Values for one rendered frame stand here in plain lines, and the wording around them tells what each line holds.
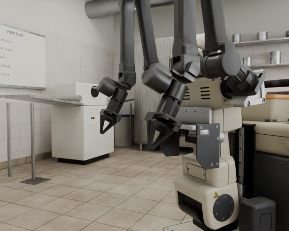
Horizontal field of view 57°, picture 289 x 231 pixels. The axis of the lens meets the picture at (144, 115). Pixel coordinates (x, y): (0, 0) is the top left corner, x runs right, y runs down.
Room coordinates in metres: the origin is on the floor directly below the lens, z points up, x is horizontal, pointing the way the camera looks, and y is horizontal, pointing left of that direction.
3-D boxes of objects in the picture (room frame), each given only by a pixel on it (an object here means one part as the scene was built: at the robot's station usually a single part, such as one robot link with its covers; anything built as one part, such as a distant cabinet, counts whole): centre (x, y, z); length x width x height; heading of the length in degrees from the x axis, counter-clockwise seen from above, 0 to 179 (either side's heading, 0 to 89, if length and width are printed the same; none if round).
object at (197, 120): (1.05, -0.18, 0.77); 0.28 x 0.16 x 0.22; 27
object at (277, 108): (1.23, -0.54, 0.87); 0.23 x 0.15 x 0.11; 27
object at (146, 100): (5.04, -0.61, 1.03); 1.40 x 0.91 x 2.05; 65
